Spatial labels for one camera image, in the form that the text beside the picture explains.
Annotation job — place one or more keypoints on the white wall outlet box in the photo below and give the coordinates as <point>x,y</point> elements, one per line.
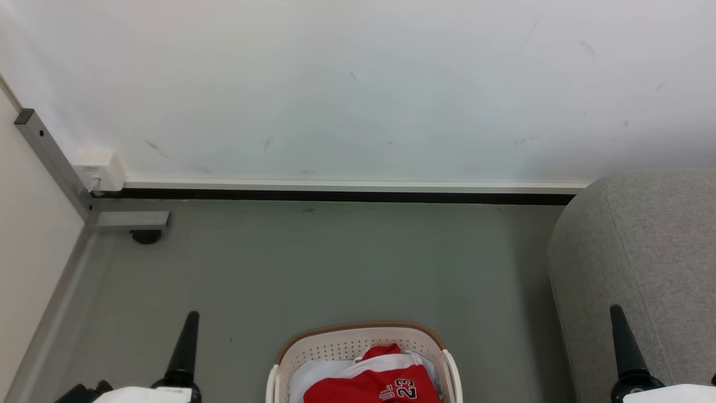
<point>102,168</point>

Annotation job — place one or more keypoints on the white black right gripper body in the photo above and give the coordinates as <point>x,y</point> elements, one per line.
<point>643,392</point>

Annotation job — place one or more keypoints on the cream perforated laundry basket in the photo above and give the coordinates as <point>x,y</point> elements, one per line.
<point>347,342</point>

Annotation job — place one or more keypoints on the black round frame foot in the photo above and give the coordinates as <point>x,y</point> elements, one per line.
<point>146,236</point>

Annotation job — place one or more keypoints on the white cloth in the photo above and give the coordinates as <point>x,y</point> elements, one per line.
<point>313,378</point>

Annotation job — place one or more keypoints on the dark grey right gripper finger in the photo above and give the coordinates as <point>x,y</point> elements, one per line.
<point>626,347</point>

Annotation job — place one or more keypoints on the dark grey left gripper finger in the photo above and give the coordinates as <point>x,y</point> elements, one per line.
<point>184,350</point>

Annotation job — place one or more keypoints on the red white basketball jersey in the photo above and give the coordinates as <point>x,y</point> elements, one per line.
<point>380,380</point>

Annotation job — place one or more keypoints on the white and black baseboard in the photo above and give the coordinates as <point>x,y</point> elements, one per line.
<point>347,191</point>

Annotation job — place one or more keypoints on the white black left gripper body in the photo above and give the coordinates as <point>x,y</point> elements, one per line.
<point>168,393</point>

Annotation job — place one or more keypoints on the grey metal frame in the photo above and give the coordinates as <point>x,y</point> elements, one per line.
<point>53,162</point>

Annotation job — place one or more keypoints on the beige partition panel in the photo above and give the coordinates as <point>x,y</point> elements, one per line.
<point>31,235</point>

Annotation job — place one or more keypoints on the grey fabric sofa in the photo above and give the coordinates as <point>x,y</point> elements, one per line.
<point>632,252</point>

